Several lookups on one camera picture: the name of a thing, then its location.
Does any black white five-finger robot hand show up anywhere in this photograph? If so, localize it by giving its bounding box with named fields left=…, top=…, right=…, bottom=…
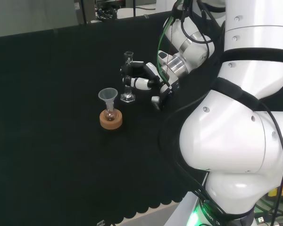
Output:
left=119, top=50, right=180, bottom=91

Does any clear glass graduated cylinder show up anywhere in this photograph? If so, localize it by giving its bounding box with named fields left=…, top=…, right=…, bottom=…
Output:
left=120, top=51, right=136, bottom=104

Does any clear plastic funnel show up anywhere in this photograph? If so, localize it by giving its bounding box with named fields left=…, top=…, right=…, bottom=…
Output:
left=98, top=88, right=118, bottom=111

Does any small round-bottom glass flask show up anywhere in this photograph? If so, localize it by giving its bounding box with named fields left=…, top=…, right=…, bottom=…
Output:
left=104, top=103, right=117, bottom=122

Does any black cloth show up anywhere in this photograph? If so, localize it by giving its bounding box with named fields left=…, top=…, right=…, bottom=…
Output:
left=0, top=10, right=227, bottom=224

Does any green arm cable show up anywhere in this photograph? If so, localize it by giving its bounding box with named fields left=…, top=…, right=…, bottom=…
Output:
left=157, top=0, right=187, bottom=87

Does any cork ring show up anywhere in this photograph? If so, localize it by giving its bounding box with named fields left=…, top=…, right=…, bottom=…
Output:
left=99, top=108, right=123, bottom=130

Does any black background cable bundle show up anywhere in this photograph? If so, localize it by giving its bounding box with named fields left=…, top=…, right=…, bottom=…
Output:
left=95, top=6, right=119, bottom=22

